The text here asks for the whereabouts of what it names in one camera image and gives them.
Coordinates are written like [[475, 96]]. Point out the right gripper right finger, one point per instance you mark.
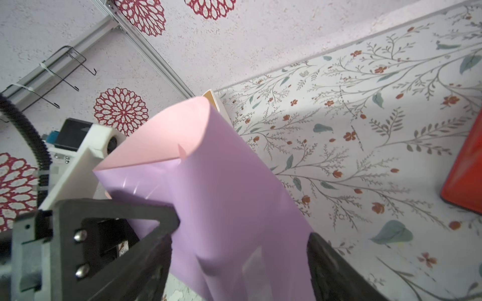
[[333, 278]]

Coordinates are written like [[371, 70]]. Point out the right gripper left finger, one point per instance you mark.
[[154, 272]]

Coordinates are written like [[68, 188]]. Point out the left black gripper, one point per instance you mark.
[[98, 247]]

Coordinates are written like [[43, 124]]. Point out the pink wrapping paper sheet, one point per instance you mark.
[[241, 236]]

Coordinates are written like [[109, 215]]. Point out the white box with wooden lid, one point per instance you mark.
[[210, 95]]

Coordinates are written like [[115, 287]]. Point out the red tape dispenser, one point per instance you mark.
[[463, 184]]

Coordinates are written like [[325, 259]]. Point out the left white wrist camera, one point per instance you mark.
[[79, 147]]

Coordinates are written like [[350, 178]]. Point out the black wire wall rack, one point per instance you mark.
[[47, 76]]

